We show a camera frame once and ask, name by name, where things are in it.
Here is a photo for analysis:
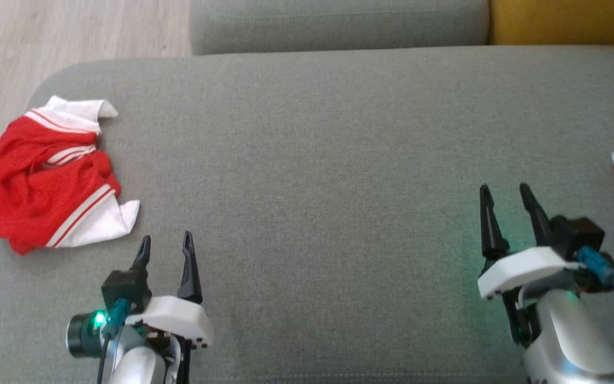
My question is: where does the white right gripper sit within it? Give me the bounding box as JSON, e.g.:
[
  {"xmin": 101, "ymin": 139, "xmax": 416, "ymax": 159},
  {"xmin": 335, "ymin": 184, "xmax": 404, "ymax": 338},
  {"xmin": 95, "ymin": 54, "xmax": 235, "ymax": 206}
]
[{"xmin": 478, "ymin": 183, "xmax": 579, "ymax": 300}]

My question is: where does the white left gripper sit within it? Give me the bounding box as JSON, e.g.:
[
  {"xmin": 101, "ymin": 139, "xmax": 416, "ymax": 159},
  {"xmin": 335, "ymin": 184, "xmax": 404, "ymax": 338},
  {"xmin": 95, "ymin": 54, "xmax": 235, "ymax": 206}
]
[{"xmin": 126, "ymin": 231, "xmax": 214, "ymax": 350}]

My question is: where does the red white striped garment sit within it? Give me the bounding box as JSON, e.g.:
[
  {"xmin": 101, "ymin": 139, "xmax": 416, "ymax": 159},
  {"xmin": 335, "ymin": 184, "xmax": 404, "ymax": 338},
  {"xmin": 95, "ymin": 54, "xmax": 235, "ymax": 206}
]
[{"xmin": 0, "ymin": 96, "xmax": 141, "ymax": 255}]

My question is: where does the grey sofa seat cushion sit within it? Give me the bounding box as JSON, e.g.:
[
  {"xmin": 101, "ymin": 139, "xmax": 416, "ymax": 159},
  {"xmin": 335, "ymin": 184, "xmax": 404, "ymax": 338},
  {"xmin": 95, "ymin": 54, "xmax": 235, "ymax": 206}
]
[{"xmin": 0, "ymin": 45, "xmax": 614, "ymax": 384}]

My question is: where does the yellow cushion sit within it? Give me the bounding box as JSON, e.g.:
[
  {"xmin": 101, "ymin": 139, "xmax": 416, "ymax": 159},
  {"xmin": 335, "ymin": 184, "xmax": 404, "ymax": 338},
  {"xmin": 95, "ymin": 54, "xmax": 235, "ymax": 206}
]
[{"xmin": 489, "ymin": 0, "xmax": 614, "ymax": 47}]

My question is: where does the grey sofa back cushion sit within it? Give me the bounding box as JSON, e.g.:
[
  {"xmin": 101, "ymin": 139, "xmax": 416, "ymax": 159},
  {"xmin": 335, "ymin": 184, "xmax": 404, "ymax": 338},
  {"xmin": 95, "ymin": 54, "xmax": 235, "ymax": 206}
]
[{"xmin": 190, "ymin": 0, "xmax": 491, "ymax": 56}]

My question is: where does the black cable blue connector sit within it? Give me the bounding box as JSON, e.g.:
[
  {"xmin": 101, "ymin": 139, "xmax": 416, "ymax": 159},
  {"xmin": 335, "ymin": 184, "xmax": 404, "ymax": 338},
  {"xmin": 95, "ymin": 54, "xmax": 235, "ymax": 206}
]
[{"xmin": 578, "ymin": 246, "xmax": 614, "ymax": 325}]

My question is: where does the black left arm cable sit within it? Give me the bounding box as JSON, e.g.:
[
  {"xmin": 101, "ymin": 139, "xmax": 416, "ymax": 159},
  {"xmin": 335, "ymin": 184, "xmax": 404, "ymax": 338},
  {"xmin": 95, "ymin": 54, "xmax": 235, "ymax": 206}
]
[{"xmin": 96, "ymin": 336, "xmax": 113, "ymax": 384}]

